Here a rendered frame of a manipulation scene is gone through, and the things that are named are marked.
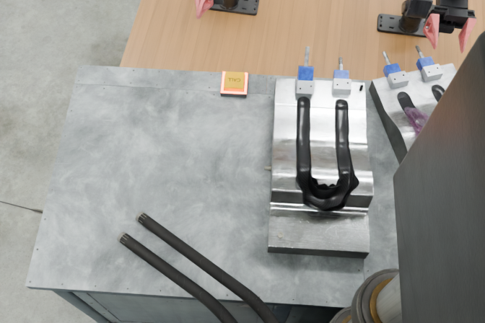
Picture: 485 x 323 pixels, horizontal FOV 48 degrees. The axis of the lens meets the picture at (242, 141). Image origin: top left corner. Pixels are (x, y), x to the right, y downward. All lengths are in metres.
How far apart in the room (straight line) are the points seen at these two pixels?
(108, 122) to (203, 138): 0.29
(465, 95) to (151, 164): 1.33
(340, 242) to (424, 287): 1.07
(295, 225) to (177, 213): 0.33
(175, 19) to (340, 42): 0.55
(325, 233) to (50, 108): 1.67
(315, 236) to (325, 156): 0.22
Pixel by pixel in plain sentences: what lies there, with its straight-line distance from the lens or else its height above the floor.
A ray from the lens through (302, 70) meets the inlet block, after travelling 1.58.
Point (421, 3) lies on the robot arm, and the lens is 1.79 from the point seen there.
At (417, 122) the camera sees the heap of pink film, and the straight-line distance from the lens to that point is 1.60.
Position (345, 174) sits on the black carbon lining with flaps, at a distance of 1.47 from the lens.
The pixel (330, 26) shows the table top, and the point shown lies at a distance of 1.88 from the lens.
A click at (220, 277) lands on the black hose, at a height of 0.90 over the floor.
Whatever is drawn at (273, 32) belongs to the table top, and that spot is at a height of 0.80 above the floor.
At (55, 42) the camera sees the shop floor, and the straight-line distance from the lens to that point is 2.97.
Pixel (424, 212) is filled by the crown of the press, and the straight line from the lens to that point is 0.39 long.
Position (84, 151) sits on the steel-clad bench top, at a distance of 1.67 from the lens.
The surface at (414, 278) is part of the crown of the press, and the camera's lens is 0.42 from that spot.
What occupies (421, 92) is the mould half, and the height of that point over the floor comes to 0.86.
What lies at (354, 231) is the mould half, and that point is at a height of 0.86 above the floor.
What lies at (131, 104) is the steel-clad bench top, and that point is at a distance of 1.71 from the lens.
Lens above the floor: 2.24
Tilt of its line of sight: 63 degrees down
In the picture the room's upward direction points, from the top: straight up
